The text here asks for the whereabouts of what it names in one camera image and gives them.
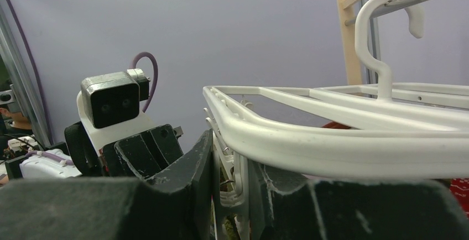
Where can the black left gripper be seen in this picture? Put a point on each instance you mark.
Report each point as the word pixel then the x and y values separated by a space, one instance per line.
pixel 144 154

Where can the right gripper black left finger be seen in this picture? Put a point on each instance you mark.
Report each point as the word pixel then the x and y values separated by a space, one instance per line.
pixel 174 204

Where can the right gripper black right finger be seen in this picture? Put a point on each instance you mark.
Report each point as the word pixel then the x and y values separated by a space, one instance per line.
pixel 287 205

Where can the white plastic clip hanger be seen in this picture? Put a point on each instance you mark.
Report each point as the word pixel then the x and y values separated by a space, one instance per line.
pixel 399 130

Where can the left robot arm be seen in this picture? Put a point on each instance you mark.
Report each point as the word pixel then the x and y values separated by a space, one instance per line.
pixel 76 157

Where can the red snowflake sock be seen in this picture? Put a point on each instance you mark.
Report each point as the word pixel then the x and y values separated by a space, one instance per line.
pixel 458 186

